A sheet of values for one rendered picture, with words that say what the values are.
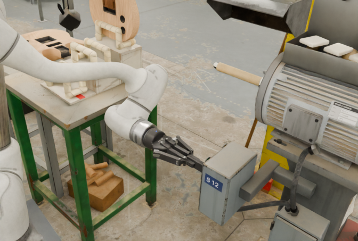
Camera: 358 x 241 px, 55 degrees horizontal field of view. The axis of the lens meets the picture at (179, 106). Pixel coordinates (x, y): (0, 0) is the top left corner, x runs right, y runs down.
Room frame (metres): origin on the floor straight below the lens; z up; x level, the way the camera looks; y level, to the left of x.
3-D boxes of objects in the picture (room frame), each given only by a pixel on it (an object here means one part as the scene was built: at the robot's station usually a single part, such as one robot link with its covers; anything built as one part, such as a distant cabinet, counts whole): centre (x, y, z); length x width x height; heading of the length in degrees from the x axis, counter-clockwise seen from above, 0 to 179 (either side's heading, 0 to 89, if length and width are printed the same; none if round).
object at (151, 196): (1.64, 0.16, 0.45); 0.05 x 0.05 x 0.90; 51
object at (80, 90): (1.44, 0.49, 0.96); 0.11 x 0.03 x 0.03; 140
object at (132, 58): (1.74, 0.36, 1.02); 0.27 x 0.15 x 0.17; 50
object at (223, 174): (0.78, -0.23, 0.99); 0.24 x 0.21 x 0.26; 51
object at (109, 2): (1.74, 0.36, 1.31); 0.10 x 0.03 x 0.05; 49
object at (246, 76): (1.12, -0.21, 1.25); 0.18 x 0.03 x 0.03; 51
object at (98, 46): (1.66, 0.43, 1.12); 0.20 x 0.03 x 0.03; 49
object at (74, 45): (1.59, 0.49, 1.12); 0.20 x 0.03 x 0.03; 49
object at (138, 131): (0.98, 0.11, 1.07); 0.09 x 0.06 x 0.09; 141
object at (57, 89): (1.51, 0.56, 0.94); 0.27 x 0.15 x 0.01; 50
